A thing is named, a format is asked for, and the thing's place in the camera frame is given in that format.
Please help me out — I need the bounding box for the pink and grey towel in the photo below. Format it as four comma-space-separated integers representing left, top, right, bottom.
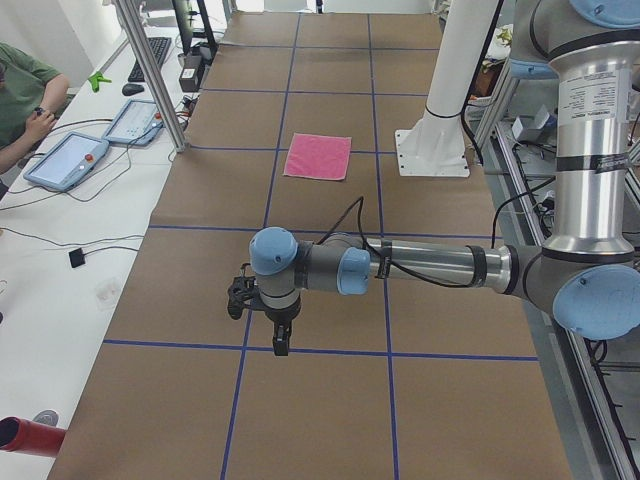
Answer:
284, 133, 352, 181

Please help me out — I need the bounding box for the far teach pendant tablet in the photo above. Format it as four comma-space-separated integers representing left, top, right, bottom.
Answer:
102, 99, 163, 146

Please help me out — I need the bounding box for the green plastic clamp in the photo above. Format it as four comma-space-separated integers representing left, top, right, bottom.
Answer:
88, 71, 112, 93

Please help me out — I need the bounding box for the aluminium frame post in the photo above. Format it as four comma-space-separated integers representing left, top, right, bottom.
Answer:
113, 0, 186, 153

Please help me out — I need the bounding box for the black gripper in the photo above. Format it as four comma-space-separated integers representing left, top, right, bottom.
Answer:
266, 298, 301, 356

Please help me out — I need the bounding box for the black keyboard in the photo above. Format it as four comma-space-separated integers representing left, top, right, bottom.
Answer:
127, 36, 173, 84

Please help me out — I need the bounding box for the black computer mouse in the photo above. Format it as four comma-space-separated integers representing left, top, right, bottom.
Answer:
121, 83, 144, 97

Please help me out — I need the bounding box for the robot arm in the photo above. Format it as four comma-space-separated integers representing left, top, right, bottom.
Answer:
227, 1, 639, 356

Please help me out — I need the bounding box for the teach pendant tablet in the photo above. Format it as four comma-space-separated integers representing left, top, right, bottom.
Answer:
102, 99, 163, 146
23, 132, 109, 192

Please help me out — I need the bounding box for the red cylinder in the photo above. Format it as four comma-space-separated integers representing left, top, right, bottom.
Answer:
1, 417, 66, 458

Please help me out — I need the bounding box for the black monitor stand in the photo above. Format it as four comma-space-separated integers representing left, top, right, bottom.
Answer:
171, 0, 218, 58

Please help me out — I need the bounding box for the black box with label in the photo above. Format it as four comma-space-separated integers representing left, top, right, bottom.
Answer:
179, 54, 205, 93

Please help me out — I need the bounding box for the near teach pendant tablet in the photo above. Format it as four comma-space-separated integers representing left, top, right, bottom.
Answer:
23, 132, 109, 192

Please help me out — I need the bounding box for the person in green shirt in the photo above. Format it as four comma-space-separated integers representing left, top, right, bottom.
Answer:
1, 43, 70, 173

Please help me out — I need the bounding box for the small black square puck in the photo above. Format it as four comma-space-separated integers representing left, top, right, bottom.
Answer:
68, 248, 86, 269

